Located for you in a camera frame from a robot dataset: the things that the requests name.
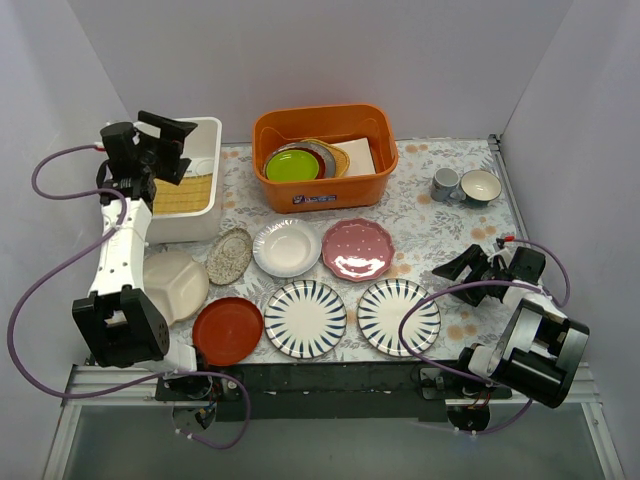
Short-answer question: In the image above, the yellow bamboo mat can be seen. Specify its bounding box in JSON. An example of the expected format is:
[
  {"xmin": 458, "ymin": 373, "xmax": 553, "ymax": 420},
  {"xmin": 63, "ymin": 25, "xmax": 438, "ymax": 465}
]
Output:
[{"xmin": 153, "ymin": 174, "xmax": 214, "ymax": 216}]

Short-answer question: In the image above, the blue striped plate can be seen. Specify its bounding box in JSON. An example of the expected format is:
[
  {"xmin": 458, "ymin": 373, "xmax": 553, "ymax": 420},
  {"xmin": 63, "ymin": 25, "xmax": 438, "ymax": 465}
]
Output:
[
  {"xmin": 357, "ymin": 279, "xmax": 441, "ymax": 358},
  {"xmin": 263, "ymin": 280, "xmax": 347, "ymax": 360}
]

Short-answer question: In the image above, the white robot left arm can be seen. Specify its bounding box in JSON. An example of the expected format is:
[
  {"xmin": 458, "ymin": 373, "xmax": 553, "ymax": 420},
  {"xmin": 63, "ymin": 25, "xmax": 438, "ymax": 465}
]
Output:
[{"xmin": 72, "ymin": 111, "xmax": 213, "ymax": 400}]

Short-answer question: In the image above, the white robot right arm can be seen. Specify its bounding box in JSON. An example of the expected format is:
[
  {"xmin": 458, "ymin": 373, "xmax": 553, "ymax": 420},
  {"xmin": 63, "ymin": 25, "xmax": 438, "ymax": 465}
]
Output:
[{"xmin": 432, "ymin": 237, "xmax": 590, "ymax": 408}]

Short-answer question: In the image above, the white plastic bin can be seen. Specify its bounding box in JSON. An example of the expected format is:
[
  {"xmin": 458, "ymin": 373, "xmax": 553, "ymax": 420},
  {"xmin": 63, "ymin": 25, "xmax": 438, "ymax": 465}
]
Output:
[{"xmin": 146, "ymin": 117, "xmax": 223, "ymax": 244}]

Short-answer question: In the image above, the orange plastic bin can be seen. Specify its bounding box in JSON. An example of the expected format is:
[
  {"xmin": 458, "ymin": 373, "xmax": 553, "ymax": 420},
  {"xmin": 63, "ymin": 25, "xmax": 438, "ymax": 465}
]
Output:
[{"xmin": 252, "ymin": 104, "xmax": 398, "ymax": 214}]

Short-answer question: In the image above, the green rimmed bowl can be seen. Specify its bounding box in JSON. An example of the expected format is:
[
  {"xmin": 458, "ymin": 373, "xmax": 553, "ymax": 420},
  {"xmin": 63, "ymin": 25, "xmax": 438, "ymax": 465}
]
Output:
[{"xmin": 460, "ymin": 170, "xmax": 502, "ymax": 208}]

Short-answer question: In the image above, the small patterned mug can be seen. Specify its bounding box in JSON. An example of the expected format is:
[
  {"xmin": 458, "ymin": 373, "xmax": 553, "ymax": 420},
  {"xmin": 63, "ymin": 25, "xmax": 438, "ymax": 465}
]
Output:
[{"xmin": 430, "ymin": 167, "xmax": 466, "ymax": 202}]

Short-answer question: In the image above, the speckled oval dish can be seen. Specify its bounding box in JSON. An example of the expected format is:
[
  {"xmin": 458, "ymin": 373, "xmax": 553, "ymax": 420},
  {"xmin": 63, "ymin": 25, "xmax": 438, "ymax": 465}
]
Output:
[{"xmin": 205, "ymin": 228, "xmax": 253, "ymax": 286}]

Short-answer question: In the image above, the cream divided plate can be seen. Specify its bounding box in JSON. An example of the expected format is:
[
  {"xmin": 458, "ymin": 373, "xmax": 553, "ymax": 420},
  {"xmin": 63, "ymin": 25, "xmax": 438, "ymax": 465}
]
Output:
[{"xmin": 143, "ymin": 251, "xmax": 209, "ymax": 327}]

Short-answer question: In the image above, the lime green plate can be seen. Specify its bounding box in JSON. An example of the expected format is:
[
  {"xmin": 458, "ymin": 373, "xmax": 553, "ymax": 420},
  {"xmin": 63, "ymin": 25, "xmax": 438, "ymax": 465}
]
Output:
[{"xmin": 265, "ymin": 149, "xmax": 320, "ymax": 183}]

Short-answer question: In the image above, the pink polka dot plate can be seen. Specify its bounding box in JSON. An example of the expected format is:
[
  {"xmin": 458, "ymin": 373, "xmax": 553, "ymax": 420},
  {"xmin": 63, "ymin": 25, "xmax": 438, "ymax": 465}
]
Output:
[{"xmin": 321, "ymin": 218, "xmax": 395, "ymax": 282}]

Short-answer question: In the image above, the white round plate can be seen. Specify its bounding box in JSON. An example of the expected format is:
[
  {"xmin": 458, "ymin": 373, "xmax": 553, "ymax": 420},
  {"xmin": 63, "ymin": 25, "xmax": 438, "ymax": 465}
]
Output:
[{"xmin": 252, "ymin": 218, "xmax": 321, "ymax": 278}]

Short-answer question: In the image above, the floral table mat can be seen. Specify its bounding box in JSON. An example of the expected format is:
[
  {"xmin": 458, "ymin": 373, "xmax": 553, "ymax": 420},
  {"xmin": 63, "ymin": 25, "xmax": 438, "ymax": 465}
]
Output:
[{"xmin": 145, "ymin": 139, "xmax": 519, "ymax": 364}]

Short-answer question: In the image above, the white square plate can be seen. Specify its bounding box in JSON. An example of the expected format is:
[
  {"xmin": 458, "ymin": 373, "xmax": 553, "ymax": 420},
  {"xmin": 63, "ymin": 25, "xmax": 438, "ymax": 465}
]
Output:
[{"xmin": 334, "ymin": 137, "xmax": 376, "ymax": 177}]

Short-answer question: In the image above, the grey rimmed plate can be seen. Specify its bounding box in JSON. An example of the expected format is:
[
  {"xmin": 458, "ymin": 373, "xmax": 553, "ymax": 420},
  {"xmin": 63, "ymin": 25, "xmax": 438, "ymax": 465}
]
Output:
[{"xmin": 263, "ymin": 139, "xmax": 336, "ymax": 183}]

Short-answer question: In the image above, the yellow woven basket plate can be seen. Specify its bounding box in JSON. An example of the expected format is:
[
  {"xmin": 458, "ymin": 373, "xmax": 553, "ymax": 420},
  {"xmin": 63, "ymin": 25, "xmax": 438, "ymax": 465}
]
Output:
[{"xmin": 304, "ymin": 139, "xmax": 350, "ymax": 178}]

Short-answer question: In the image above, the red round plate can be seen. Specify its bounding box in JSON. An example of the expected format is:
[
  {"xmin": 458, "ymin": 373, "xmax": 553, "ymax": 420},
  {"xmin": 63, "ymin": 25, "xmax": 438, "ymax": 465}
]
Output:
[{"xmin": 192, "ymin": 297, "xmax": 264, "ymax": 367}]

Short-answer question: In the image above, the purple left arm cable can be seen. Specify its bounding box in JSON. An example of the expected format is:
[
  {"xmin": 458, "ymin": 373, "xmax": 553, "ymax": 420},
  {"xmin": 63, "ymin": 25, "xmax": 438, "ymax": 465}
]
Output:
[{"xmin": 6, "ymin": 143, "xmax": 252, "ymax": 450}]

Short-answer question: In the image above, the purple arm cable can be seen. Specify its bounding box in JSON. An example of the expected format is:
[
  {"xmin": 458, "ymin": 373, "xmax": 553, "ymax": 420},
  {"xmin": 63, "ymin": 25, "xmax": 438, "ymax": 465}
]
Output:
[
  {"xmin": 397, "ymin": 236, "xmax": 572, "ymax": 436},
  {"xmin": 6, "ymin": 143, "xmax": 252, "ymax": 450}
]

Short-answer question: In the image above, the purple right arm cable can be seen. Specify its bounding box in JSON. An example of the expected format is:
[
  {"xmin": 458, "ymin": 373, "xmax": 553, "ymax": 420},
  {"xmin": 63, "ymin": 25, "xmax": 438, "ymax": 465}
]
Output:
[{"xmin": 397, "ymin": 236, "xmax": 572, "ymax": 436}]

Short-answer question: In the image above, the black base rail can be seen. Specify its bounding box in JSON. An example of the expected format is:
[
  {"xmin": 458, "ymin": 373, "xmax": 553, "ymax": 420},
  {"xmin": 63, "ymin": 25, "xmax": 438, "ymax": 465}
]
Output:
[{"xmin": 154, "ymin": 362, "xmax": 514, "ymax": 431}]

